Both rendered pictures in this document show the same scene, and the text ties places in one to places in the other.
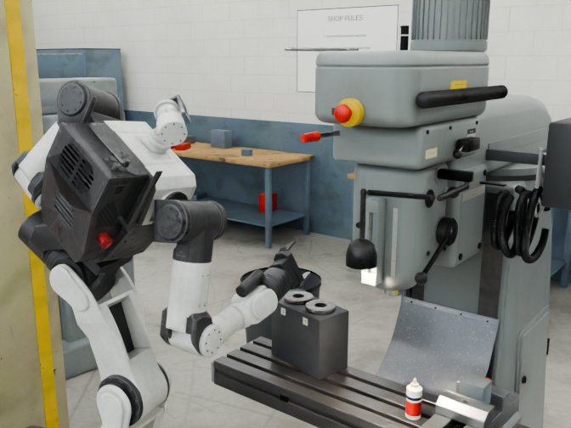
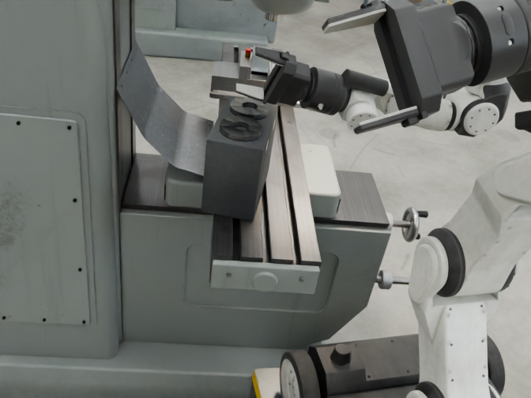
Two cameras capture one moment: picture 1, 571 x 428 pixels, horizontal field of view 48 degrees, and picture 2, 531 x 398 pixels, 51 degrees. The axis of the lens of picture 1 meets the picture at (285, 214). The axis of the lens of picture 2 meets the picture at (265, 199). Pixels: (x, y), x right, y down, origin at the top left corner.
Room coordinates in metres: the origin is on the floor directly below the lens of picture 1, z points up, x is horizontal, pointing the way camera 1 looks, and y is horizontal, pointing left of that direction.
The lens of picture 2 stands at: (2.56, 0.75, 1.73)
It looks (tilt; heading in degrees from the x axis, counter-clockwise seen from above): 35 degrees down; 224
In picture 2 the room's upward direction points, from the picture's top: 9 degrees clockwise
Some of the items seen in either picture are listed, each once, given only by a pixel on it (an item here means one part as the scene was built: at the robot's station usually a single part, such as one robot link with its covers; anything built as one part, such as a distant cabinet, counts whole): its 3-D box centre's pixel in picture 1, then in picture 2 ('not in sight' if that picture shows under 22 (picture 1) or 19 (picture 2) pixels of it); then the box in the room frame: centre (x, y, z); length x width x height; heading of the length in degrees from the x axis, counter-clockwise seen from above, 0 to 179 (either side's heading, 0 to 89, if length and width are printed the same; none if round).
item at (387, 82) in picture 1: (404, 85); not in sight; (1.59, -0.29, 1.81); 0.47 x 0.26 x 0.16; 142
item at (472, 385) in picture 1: (475, 391); (260, 58); (1.43, -0.47, 1.08); 0.06 x 0.05 x 0.06; 50
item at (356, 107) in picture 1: (349, 112); not in sight; (1.39, -0.14, 1.76); 0.06 x 0.02 x 0.06; 52
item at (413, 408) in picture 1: (414, 397); not in sight; (1.50, -0.33, 1.02); 0.04 x 0.04 x 0.11
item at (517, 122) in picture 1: (477, 130); not in sight; (1.97, -0.59, 1.66); 0.80 x 0.23 x 0.20; 142
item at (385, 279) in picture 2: not in sight; (408, 281); (1.24, 0.16, 0.54); 0.22 x 0.06 x 0.06; 142
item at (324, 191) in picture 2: not in sight; (253, 169); (1.57, -0.28, 0.82); 0.50 x 0.35 x 0.12; 142
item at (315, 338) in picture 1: (308, 331); (241, 154); (1.82, -0.07, 1.06); 0.22 x 0.12 x 0.20; 40
